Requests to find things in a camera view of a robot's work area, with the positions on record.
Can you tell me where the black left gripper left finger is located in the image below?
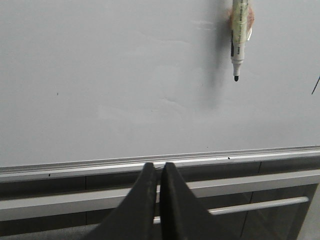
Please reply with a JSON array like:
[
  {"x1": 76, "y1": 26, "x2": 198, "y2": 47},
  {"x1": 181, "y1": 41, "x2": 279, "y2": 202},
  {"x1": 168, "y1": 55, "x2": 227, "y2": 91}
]
[{"x1": 83, "y1": 163, "x2": 157, "y2": 240}]

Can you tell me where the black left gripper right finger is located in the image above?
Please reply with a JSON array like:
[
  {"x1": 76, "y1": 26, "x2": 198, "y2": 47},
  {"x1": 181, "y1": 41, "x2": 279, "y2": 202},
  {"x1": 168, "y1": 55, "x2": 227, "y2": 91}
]
[{"x1": 159, "y1": 162, "x2": 247, "y2": 240}]

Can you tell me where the white whiteboard marker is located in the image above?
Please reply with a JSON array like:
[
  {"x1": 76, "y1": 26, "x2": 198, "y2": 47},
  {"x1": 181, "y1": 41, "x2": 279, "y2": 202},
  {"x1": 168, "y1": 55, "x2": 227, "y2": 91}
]
[{"x1": 229, "y1": 0, "x2": 255, "y2": 82}]

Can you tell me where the aluminium whiteboard marker tray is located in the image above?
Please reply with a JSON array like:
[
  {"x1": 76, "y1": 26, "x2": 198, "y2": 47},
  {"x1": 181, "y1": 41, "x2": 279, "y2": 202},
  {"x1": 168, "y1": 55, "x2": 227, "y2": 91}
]
[{"x1": 0, "y1": 146, "x2": 320, "y2": 184}]

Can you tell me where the white whiteboard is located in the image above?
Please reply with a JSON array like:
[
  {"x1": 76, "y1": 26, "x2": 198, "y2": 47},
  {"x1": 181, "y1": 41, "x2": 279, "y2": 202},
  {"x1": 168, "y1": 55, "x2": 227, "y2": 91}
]
[{"x1": 0, "y1": 0, "x2": 320, "y2": 167}]

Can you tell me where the white horizontal bar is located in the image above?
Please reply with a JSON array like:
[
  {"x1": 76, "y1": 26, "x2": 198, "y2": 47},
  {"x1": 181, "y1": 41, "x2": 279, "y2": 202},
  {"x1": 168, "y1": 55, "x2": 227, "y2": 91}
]
[{"x1": 152, "y1": 196, "x2": 311, "y2": 225}]

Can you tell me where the white metal stand frame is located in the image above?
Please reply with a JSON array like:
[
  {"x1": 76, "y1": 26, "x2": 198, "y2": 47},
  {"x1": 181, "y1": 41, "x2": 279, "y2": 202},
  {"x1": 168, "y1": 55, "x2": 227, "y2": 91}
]
[{"x1": 0, "y1": 168, "x2": 320, "y2": 240}]

